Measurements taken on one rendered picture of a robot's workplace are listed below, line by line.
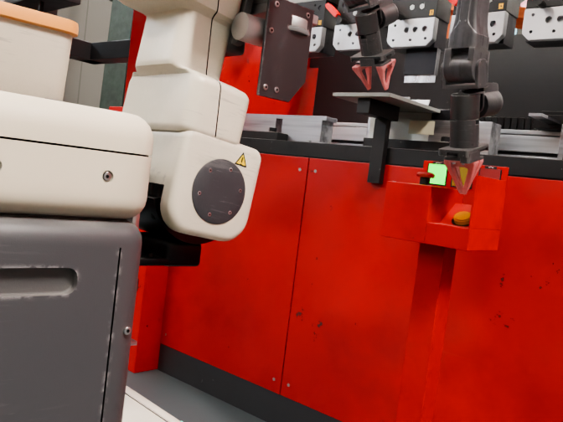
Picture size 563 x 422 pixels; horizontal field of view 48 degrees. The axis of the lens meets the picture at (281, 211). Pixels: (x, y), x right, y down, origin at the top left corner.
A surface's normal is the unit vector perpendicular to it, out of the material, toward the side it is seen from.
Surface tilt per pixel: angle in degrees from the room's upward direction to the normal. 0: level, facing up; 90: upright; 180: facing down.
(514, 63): 90
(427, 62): 90
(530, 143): 90
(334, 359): 90
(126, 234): 63
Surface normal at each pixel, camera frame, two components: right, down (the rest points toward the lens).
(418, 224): -0.64, -0.04
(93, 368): 0.67, 0.12
